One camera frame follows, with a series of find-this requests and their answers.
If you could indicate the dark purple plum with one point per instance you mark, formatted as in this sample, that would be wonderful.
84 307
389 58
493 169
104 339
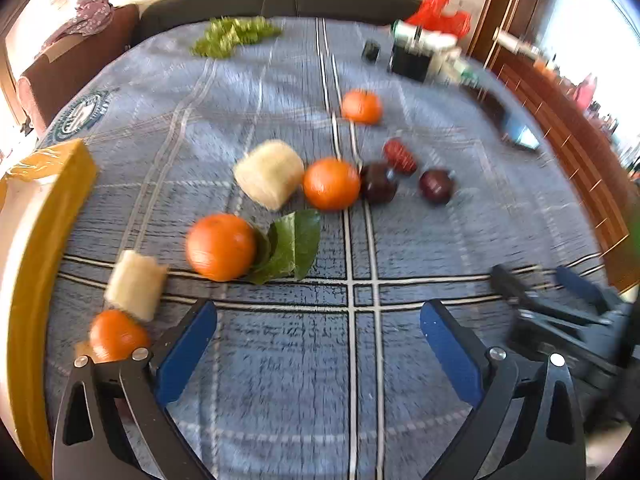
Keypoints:
378 183
436 186

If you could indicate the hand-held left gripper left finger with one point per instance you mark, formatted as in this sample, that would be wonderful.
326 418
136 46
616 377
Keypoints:
186 355

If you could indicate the black sofa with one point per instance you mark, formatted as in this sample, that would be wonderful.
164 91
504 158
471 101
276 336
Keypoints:
275 2

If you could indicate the small black object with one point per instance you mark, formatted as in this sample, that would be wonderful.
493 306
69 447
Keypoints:
371 52

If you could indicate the white green container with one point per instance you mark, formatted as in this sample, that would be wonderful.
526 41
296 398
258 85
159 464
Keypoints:
417 32

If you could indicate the red plastic bag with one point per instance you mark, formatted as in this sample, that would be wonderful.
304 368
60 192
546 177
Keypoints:
440 15

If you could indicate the brown armchair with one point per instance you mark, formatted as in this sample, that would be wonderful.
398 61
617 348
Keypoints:
75 70

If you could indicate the yellow cardboard tray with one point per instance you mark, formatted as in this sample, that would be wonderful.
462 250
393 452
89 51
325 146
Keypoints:
30 270

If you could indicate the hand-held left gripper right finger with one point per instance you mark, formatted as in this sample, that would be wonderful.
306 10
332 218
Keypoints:
450 355

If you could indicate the cream sponge cake piece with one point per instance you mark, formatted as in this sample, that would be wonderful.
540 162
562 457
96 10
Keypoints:
269 174
136 285

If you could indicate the orange with green leaves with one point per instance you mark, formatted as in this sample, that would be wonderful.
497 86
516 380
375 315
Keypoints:
220 247

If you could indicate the green lettuce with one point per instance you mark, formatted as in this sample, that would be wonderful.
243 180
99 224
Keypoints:
232 35

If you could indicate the black box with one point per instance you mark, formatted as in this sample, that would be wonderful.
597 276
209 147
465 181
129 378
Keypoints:
410 62

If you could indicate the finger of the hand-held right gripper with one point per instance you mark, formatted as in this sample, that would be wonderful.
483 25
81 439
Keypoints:
580 285
512 284

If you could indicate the blue black device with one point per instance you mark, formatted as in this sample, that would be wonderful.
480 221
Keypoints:
520 135

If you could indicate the purple floral cloth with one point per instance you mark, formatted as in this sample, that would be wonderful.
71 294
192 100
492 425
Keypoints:
92 12

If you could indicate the wooden cabinet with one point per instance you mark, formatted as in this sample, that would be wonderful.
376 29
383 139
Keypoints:
560 125

